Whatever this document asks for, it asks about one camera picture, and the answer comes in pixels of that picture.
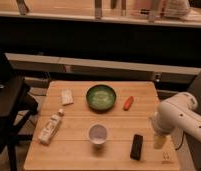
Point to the cream robot pusher gripper finger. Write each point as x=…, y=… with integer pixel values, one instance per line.
x=159, y=141

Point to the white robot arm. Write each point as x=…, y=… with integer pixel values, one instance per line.
x=176, y=111

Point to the orange carrot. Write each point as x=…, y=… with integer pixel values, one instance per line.
x=128, y=103

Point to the white paper cup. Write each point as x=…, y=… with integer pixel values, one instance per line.
x=97, y=134

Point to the green bowl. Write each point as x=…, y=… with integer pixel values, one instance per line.
x=101, y=97

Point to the small white packet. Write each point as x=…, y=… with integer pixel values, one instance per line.
x=66, y=97

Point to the white tube bottle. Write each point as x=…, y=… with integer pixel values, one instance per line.
x=50, y=128

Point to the black chair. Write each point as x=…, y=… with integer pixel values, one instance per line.
x=16, y=106

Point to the grey metal bench rail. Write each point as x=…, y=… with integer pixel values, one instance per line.
x=101, y=68

